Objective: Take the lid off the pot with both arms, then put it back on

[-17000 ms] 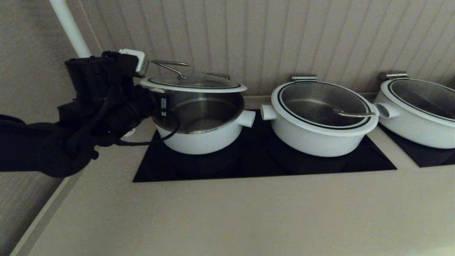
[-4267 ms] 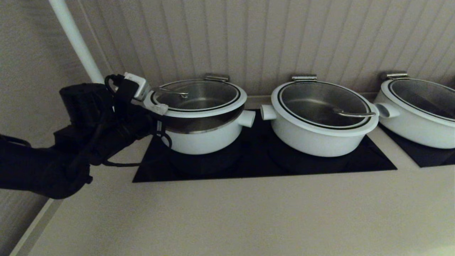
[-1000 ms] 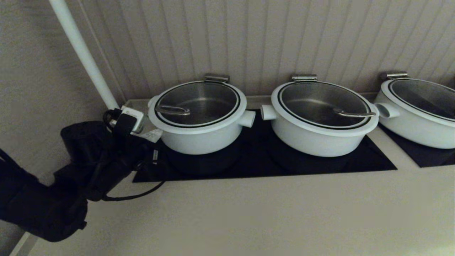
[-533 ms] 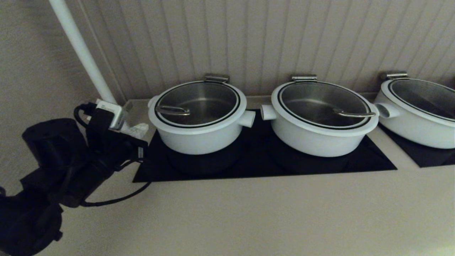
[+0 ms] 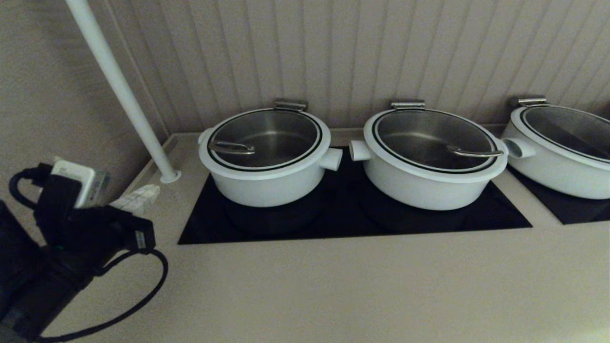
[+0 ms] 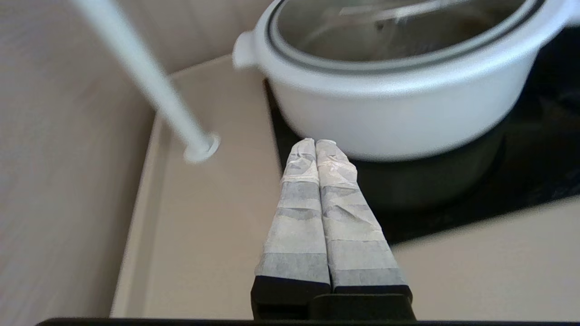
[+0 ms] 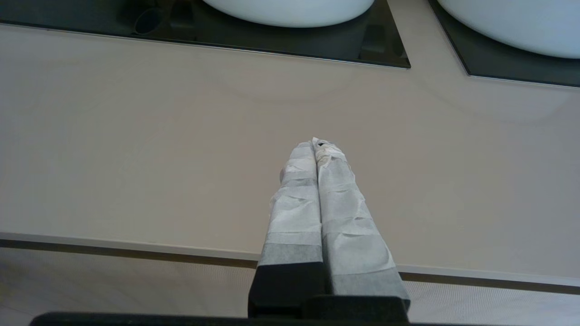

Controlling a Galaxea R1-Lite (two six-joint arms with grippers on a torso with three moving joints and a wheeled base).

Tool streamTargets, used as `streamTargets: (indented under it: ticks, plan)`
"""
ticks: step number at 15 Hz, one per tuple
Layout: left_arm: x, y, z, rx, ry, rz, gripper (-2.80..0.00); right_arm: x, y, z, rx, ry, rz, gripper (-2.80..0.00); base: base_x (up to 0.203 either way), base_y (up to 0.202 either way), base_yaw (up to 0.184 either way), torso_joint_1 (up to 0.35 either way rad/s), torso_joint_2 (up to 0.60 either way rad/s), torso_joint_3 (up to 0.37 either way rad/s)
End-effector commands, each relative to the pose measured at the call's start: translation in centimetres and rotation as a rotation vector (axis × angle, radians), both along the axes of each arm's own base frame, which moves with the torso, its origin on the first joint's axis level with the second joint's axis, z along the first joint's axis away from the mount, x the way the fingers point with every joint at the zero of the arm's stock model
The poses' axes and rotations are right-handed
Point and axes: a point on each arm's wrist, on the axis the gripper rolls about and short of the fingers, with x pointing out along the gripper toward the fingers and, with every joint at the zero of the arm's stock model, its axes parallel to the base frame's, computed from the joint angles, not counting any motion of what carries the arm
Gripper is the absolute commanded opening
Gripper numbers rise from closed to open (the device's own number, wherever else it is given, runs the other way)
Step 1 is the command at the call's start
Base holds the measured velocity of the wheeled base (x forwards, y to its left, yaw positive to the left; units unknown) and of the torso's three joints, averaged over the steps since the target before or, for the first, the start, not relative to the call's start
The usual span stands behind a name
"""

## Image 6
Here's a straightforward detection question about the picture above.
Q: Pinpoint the glass lid with white rim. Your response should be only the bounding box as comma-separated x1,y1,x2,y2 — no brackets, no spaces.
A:
254,0,569,98

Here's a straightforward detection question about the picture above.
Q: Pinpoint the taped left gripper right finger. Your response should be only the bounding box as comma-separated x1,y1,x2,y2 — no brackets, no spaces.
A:
316,139,413,300

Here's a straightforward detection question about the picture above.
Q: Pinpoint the black glass induction cooktop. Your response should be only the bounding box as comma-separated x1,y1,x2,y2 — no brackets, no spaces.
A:
264,25,580,245

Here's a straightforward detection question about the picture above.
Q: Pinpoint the white round pole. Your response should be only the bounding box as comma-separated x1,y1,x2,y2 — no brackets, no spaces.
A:
70,0,221,163

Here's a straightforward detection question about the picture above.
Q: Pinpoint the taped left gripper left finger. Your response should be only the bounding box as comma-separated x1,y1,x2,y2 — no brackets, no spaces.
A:
251,139,334,317

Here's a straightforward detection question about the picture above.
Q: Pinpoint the white cooking pot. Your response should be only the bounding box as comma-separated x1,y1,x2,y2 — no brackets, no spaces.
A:
232,0,580,162

